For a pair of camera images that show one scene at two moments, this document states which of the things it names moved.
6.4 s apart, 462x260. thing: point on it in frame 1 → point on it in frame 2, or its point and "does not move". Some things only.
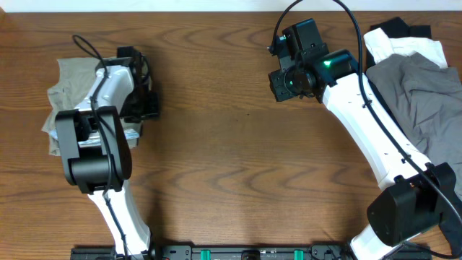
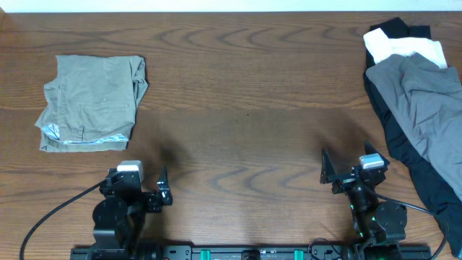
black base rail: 107,251 does not move
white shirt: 380,46 does not move
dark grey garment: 427,99 does not move
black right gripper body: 287,84 → 343,183
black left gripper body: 149,105 → 145,198
